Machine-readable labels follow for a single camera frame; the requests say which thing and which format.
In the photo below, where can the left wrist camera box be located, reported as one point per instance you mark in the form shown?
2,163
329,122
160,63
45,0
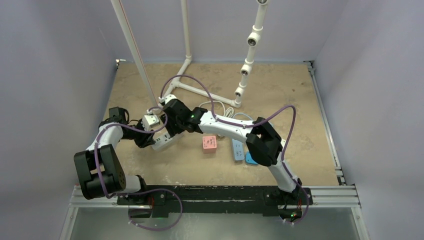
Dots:
150,121

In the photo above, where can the pink cube adapter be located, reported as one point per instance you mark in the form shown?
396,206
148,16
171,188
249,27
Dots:
209,144

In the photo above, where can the light blue power strip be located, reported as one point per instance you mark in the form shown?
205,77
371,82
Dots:
237,150

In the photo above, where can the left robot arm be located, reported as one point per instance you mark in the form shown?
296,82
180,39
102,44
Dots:
98,168

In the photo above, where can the blue flat plug adapter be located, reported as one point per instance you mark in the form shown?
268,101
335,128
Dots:
249,159

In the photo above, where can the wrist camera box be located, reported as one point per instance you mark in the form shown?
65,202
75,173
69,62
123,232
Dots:
150,121
165,99

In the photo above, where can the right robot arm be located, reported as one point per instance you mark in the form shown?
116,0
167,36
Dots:
266,146

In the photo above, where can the white PVC pipe frame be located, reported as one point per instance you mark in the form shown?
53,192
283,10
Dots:
252,40

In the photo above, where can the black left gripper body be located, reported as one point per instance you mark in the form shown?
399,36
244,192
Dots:
139,137

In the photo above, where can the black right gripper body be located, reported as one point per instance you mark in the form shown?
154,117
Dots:
173,124

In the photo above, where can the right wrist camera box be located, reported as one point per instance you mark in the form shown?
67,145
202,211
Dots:
165,99

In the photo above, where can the white USB power strip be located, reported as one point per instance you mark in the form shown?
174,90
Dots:
165,140

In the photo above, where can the aluminium front rail frame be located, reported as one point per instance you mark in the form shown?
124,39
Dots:
334,215

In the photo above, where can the aluminium rail right table edge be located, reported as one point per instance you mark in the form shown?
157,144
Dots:
335,158

